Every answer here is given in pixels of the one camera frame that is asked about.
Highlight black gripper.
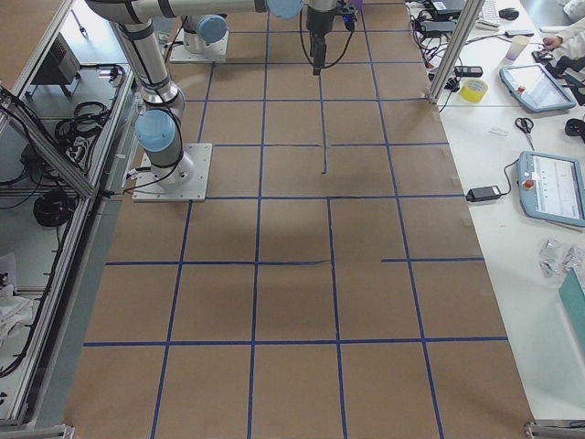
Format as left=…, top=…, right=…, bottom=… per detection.
left=306, top=6, right=337, bottom=76

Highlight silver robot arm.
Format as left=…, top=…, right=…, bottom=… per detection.
left=87, top=1, right=356, bottom=116
left=183, top=14, right=228, bottom=54

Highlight person's hand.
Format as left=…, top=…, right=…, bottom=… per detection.
left=542, top=36, right=563, bottom=51

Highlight yellow tape roll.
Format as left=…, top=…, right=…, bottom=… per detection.
left=460, top=78, right=488, bottom=103

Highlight white computer mouse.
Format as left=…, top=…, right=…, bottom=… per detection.
left=497, top=7, right=519, bottom=21

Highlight white paper cup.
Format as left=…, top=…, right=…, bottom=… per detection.
left=505, top=35, right=530, bottom=61

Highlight blue teach pendant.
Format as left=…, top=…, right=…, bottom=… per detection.
left=499, top=64, right=576, bottom=112
left=516, top=151, right=584, bottom=228

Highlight black scissors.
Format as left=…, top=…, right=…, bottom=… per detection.
left=515, top=117, right=535, bottom=151

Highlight black power supply brick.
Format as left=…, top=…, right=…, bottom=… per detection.
left=465, top=186, right=502, bottom=202

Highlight teal box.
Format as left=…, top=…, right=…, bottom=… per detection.
left=558, top=268, right=585, bottom=335

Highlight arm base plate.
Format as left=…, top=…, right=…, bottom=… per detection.
left=132, top=143, right=213, bottom=202
left=169, top=30, right=229, bottom=64

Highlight aluminium frame post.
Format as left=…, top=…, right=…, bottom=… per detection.
left=427, top=0, right=484, bottom=104

